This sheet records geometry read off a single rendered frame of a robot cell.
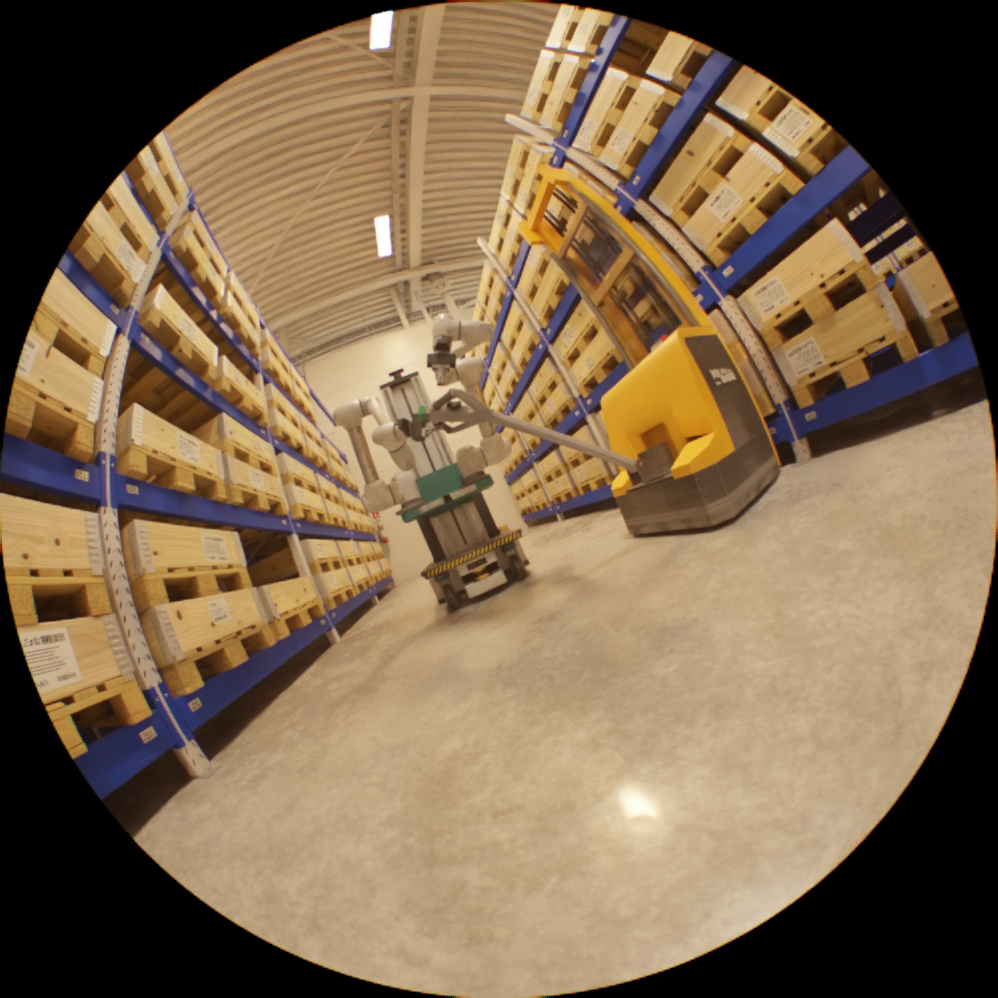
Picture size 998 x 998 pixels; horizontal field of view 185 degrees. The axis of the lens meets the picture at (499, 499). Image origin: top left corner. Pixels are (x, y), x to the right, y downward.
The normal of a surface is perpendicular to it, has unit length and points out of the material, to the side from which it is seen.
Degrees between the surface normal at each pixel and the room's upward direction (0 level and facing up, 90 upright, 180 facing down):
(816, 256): 90
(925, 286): 90
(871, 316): 90
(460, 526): 90
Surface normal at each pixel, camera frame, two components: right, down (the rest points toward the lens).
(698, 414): -0.89, 0.38
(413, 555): 0.19, -0.15
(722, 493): -0.50, 0.17
